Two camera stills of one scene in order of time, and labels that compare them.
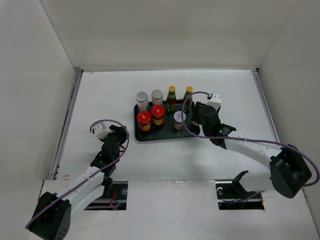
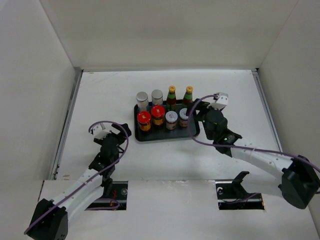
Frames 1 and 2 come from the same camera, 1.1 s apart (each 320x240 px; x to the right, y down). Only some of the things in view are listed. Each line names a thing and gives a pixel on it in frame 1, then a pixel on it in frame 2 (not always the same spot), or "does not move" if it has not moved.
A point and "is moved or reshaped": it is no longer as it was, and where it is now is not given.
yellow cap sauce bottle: [188, 107] does not move
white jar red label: [196, 124] is moved or reshaped
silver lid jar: [157, 96] does not move
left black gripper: [120, 132] does not move
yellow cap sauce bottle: [171, 102] does not move
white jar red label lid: [178, 123] to [171, 117]
